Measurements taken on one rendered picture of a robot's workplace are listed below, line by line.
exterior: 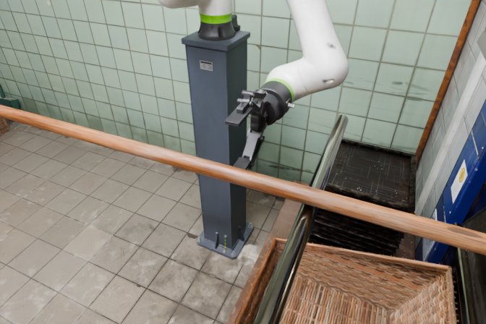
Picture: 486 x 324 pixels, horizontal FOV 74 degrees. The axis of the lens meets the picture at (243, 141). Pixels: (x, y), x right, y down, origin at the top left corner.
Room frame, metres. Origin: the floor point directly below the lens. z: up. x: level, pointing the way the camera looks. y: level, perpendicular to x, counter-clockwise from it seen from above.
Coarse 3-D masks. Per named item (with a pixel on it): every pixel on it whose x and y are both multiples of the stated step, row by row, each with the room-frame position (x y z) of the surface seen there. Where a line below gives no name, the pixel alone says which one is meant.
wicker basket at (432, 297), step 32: (320, 256) 0.63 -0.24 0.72; (352, 256) 0.59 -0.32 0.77; (384, 256) 0.56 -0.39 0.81; (256, 288) 0.53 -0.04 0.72; (352, 288) 0.58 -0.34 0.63; (384, 288) 0.55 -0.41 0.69; (416, 288) 0.52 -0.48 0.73; (448, 288) 0.45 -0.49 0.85; (288, 320) 0.50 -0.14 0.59; (320, 320) 0.50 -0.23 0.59; (352, 320) 0.50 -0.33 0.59; (384, 320) 0.50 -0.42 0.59; (416, 320) 0.44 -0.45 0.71; (448, 320) 0.38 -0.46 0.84
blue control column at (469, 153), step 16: (480, 112) 0.76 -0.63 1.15; (480, 128) 0.71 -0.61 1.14; (464, 144) 0.77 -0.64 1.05; (480, 144) 0.67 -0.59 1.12; (464, 160) 0.72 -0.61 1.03; (480, 160) 0.63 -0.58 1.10; (480, 176) 0.62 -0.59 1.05; (448, 192) 0.72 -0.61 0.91; (464, 192) 0.63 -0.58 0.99; (448, 208) 0.67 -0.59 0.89; (464, 208) 0.62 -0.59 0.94; (416, 256) 0.74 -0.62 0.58; (432, 256) 0.63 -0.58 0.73
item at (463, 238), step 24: (24, 120) 0.66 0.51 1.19; (48, 120) 0.64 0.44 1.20; (96, 144) 0.57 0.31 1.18; (120, 144) 0.55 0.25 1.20; (144, 144) 0.54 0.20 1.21; (192, 168) 0.48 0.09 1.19; (216, 168) 0.46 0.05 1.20; (288, 192) 0.40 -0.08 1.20; (312, 192) 0.40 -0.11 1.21; (360, 216) 0.36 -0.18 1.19; (384, 216) 0.35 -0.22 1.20; (408, 216) 0.34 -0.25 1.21; (456, 240) 0.31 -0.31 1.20; (480, 240) 0.30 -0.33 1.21
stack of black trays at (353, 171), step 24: (360, 144) 0.97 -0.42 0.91; (336, 168) 0.85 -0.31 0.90; (360, 168) 0.85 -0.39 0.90; (384, 168) 0.85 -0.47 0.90; (408, 168) 0.85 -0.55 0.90; (336, 192) 0.74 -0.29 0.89; (360, 192) 0.71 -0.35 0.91; (384, 192) 0.73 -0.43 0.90; (408, 192) 0.73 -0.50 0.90; (336, 216) 0.73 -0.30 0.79; (312, 240) 0.76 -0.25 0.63; (336, 240) 0.73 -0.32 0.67; (360, 240) 0.69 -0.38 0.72; (384, 240) 0.67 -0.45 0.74
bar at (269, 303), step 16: (336, 128) 0.65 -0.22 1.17; (336, 144) 0.59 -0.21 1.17; (320, 160) 0.53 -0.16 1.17; (320, 176) 0.47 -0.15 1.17; (304, 208) 0.39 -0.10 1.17; (304, 224) 0.36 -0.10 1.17; (288, 240) 0.33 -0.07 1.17; (304, 240) 0.33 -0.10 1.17; (288, 256) 0.30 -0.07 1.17; (288, 272) 0.27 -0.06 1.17; (272, 288) 0.25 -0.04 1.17; (288, 288) 0.25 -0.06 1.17; (272, 304) 0.22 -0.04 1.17; (256, 320) 0.21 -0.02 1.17; (272, 320) 0.21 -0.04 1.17
